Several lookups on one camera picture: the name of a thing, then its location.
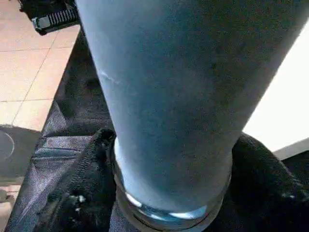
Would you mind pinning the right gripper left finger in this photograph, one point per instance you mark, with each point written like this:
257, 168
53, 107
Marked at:
89, 183

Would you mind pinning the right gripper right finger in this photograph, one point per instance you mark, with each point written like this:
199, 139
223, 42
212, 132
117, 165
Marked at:
260, 188

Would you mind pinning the white plastic table top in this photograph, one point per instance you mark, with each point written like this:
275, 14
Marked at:
277, 96

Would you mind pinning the white plastic table leg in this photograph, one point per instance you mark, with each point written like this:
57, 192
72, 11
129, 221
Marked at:
181, 96

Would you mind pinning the black quilted mat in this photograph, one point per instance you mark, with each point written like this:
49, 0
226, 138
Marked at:
72, 120

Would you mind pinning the black ribbed robot part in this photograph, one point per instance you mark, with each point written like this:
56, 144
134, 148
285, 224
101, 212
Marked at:
53, 17

